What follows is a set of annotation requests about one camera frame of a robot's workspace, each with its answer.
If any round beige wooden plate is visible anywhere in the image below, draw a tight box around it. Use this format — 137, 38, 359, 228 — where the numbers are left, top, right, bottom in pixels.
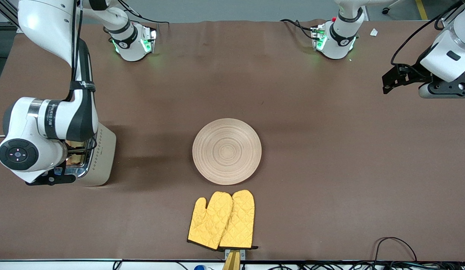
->
192, 118, 262, 185

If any slice of toast bread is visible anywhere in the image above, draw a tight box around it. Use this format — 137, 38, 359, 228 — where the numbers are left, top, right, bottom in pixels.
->
67, 141, 86, 166

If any cream toaster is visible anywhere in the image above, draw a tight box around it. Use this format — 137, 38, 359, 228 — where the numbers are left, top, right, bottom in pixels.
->
63, 122, 117, 187

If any yellow quilted oven mitt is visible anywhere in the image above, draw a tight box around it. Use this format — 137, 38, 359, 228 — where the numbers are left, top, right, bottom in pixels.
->
218, 189, 259, 251
187, 192, 234, 251

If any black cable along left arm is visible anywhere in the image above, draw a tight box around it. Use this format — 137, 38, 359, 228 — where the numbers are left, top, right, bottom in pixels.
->
390, 0, 465, 68

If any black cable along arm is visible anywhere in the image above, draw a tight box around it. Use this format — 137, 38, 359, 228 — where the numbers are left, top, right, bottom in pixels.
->
65, 0, 87, 104
390, 0, 465, 68

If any black cable at left arm base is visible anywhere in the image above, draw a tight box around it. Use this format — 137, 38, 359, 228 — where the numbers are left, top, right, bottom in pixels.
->
280, 18, 316, 41

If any black cable at arm base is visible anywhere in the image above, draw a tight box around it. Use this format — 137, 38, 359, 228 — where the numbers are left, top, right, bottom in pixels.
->
280, 18, 316, 41
117, 0, 170, 26

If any black looped cable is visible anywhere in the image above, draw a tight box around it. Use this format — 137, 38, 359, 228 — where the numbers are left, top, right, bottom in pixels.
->
374, 237, 419, 263

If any black cable bundle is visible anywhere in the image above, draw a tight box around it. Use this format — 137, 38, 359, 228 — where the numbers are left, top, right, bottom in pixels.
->
242, 260, 465, 270

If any grey metal bracket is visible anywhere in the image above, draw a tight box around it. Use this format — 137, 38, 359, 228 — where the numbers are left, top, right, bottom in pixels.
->
224, 249, 247, 261

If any black cable at right arm base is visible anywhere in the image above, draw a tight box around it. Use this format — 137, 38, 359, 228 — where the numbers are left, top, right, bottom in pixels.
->
117, 0, 170, 26

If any black cable along right arm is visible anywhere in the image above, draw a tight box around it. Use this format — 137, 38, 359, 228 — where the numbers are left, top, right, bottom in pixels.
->
65, 0, 87, 104

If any white table edge rail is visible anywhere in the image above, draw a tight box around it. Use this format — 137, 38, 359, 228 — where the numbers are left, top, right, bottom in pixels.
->
0, 258, 227, 270

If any dark metal frame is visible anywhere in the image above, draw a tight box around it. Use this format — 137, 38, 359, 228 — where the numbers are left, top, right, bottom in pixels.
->
0, 0, 20, 34

